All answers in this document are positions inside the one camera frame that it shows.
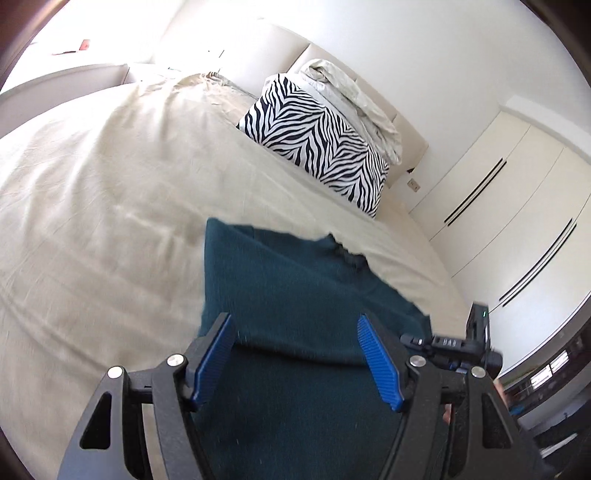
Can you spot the wall socket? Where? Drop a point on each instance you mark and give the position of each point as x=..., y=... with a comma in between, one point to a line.
x=414, y=185

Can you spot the bed with beige sheet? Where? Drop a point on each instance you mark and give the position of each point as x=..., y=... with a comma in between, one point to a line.
x=115, y=194

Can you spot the dark glass panel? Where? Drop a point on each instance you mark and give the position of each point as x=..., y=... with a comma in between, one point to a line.
x=545, y=374

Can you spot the dark teal knit sweater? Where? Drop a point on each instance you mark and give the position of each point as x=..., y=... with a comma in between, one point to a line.
x=295, y=300

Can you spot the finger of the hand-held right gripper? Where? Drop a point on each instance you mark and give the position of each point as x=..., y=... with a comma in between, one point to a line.
x=415, y=342

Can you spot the folded cream duvet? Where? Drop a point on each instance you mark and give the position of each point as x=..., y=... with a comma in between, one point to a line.
x=355, y=101

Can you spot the cream padded headboard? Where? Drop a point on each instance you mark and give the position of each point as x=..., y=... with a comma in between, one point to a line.
x=304, y=57

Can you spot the white wardrobe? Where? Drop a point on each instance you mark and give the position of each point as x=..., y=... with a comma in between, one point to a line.
x=521, y=184

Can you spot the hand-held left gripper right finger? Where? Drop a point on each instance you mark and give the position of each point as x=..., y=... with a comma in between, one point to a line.
x=378, y=364

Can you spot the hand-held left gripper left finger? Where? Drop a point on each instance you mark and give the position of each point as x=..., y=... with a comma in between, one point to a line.
x=214, y=360

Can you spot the zebra print pillow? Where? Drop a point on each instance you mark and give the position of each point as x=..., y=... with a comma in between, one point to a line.
x=314, y=138

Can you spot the bay window ledge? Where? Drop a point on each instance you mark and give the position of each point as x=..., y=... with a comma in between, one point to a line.
x=60, y=85

